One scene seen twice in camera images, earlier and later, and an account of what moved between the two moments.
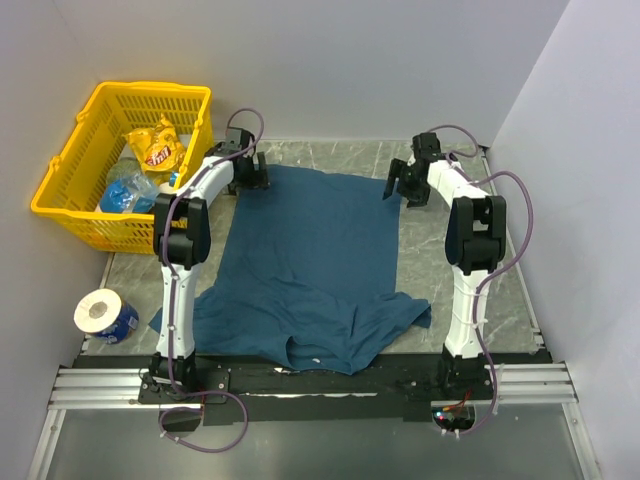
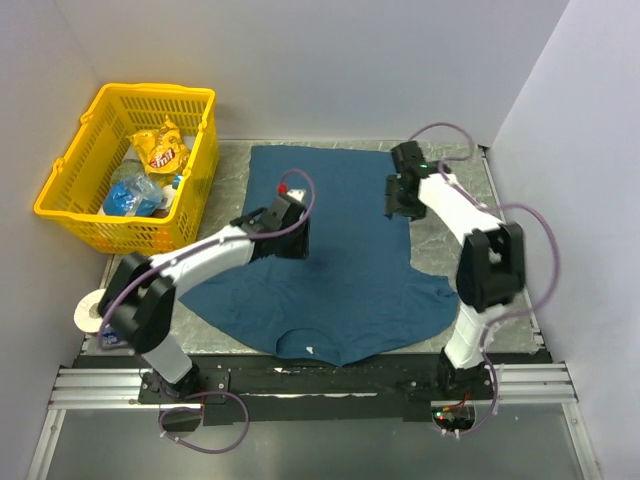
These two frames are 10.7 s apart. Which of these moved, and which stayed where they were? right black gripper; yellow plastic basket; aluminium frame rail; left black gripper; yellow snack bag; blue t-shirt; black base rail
Moved: right black gripper; blue t-shirt; left black gripper
Stayed: aluminium frame rail; yellow snack bag; yellow plastic basket; black base rail
